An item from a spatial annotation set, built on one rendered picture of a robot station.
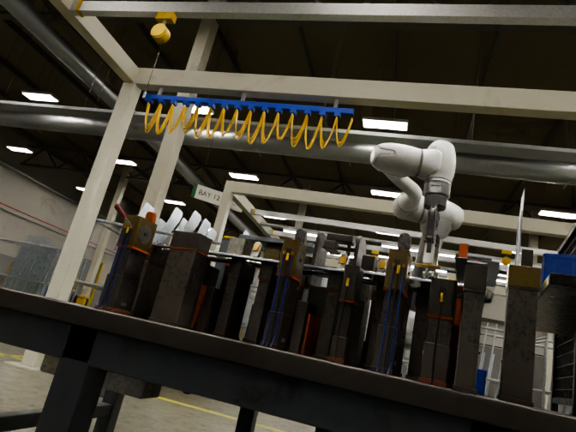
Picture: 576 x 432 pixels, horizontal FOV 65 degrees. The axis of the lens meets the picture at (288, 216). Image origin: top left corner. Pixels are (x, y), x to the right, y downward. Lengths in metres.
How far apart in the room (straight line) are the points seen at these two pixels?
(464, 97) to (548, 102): 0.74
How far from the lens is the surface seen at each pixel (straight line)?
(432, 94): 4.84
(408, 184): 1.88
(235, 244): 1.94
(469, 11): 3.89
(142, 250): 1.81
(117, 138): 5.60
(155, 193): 9.53
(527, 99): 4.92
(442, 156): 1.66
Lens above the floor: 0.71
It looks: 16 degrees up
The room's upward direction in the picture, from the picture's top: 13 degrees clockwise
